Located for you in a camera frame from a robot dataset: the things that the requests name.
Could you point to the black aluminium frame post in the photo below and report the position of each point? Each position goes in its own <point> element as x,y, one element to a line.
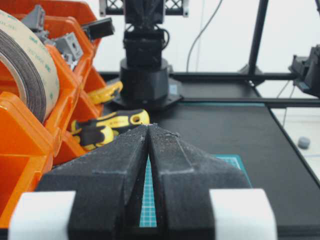
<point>251,66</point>

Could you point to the green cutting mat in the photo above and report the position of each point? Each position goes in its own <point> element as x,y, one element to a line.
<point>148,209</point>

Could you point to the grey corner bracket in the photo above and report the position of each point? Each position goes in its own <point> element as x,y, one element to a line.
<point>68,44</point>
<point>35,20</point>

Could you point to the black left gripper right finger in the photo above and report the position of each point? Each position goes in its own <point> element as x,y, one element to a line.
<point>182,175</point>

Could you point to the orange bin with tape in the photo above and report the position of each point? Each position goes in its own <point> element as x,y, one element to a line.
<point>29,148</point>

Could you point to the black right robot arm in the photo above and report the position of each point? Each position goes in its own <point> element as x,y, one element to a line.
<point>144,71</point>

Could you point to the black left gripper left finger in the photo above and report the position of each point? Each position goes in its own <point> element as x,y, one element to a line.
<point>108,184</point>

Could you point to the orange bin with brackets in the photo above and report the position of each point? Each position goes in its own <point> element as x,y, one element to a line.
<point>63,20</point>

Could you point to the roll of double-sided tape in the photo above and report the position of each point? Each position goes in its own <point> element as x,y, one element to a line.
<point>30,64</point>

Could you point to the black device at right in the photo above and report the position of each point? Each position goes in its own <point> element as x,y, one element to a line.
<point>307,71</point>

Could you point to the orange bin with screwdrivers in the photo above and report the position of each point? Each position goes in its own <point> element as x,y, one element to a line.
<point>85,110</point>

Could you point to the black aluminium extrusion piece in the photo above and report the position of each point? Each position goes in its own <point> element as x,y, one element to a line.
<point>98,29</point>

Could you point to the yellow black screwdriver handle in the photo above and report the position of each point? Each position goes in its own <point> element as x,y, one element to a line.
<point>97,132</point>

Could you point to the small grey cap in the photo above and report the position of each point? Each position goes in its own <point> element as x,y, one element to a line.
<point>304,142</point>

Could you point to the grey corner bracket upper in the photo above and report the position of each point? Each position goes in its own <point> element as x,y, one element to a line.
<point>35,20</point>

